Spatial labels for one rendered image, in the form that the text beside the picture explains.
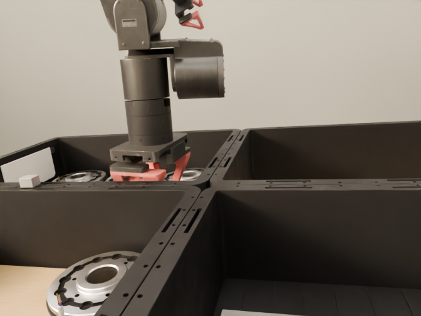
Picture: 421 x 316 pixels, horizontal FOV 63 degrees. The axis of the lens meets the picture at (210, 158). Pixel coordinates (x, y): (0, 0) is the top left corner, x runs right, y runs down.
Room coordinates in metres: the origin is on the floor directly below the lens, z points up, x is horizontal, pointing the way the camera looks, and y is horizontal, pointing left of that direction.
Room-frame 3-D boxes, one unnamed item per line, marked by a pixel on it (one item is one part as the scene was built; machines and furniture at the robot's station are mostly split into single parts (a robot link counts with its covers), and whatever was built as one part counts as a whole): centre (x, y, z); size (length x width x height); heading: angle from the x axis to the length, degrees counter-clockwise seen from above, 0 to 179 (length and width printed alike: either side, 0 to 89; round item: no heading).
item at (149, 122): (0.44, 0.07, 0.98); 0.10 x 0.07 x 0.07; 161
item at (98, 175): (0.64, 0.26, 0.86); 0.10 x 0.10 x 0.01
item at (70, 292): (0.29, 0.11, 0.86); 0.10 x 0.10 x 0.01
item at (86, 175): (0.64, 0.26, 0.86); 0.05 x 0.05 x 0.01
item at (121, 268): (0.29, 0.11, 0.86); 0.05 x 0.05 x 0.01
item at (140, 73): (0.44, 0.07, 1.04); 0.07 x 0.06 x 0.07; 87
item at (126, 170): (0.43, 0.08, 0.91); 0.07 x 0.07 x 0.09; 71
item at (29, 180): (0.40, 0.22, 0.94); 0.02 x 0.01 x 0.01; 76
